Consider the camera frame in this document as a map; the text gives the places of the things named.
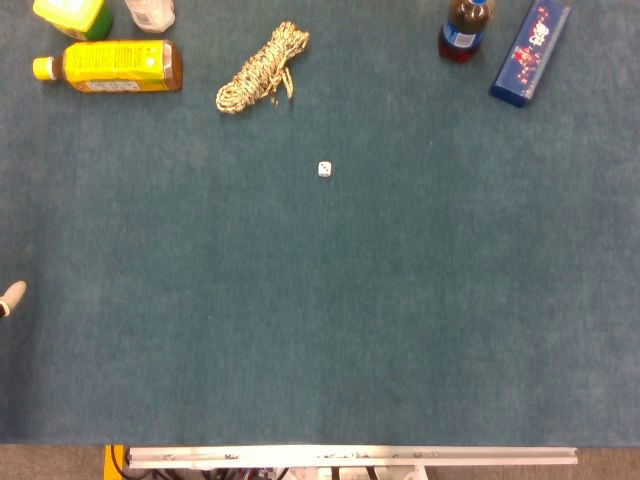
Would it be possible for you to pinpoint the yellow green lidded container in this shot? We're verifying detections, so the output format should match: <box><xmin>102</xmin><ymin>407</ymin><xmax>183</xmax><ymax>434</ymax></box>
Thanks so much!
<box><xmin>32</xmin><ymin>0</ymin><xmax>114</xmax><ymax>42</ymax></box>

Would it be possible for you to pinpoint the clear white label bottle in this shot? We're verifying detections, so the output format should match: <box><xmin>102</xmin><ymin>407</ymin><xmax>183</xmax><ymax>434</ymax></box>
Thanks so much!
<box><xmin>123</xmin><ymin>0</ymin><xmax>177</xmax><ymax>34</ymax></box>

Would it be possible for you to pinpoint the dark cola bottle blue label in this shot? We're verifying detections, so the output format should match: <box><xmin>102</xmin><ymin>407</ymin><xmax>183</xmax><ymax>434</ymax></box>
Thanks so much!
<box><xmin>438</xmin><ymin>0</ymin><xmax>496</xmax><ymax>64</ymax></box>

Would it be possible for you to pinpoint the beige braided rope coil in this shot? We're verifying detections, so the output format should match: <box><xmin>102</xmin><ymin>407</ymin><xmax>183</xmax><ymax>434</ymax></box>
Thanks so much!
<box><xmin>215</xmin><ymin>21</ymin><xmax>311</xmax><ymax>115</ymax></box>

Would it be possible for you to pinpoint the teal felt table mat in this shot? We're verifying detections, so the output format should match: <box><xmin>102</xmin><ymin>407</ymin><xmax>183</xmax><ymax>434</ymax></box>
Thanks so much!
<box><xmin>0</xmin><ymin>0</ymin><xmax>640</xmax><ymax>446</ymax></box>

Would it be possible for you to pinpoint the aluminium profile rail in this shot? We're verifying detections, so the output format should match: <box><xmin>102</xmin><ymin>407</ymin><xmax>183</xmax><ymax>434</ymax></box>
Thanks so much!
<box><xmin>124</xmin><ymin>445</ymin><xmax>579</xmax><ymax>470</ymax></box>

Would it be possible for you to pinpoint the yellow label tea bottle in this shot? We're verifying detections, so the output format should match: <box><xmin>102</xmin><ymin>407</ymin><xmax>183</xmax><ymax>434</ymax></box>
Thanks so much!
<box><xmin>32</xmin><ymin>39</ymin><xmax>184</xmax><ymax>94</ymax></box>

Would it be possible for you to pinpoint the blue rectangular printed box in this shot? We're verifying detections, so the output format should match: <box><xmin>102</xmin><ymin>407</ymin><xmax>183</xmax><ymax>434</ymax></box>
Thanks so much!
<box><xmin>488</xmin><ymin>0</ymin><xmax>573</xmax><ymax>109</ymax></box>

